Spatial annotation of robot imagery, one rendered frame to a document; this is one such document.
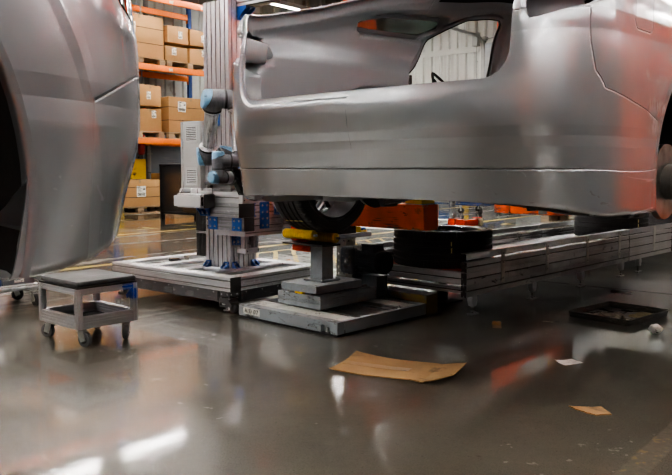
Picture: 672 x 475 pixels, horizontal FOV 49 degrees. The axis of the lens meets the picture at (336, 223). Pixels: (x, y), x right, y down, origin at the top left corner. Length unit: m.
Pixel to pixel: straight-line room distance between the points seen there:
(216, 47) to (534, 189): 3.09
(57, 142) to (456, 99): 1.68
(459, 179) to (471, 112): 0.25
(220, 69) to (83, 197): 3.92
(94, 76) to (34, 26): 0.15
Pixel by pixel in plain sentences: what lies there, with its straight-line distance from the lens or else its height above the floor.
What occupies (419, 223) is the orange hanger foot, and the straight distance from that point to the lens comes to 4.64.
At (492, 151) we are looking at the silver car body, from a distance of 2.60.
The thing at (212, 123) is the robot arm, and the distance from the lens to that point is 4.67.
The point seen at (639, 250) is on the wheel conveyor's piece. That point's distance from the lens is 7.00.
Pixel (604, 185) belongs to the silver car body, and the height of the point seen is 0.85.
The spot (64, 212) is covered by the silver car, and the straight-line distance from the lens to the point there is 1.26.
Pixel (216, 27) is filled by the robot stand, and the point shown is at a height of 1.85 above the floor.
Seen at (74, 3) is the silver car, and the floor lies 1.17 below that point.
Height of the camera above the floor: 0.91
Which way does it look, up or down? 4 degrees down
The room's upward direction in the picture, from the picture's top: straight up
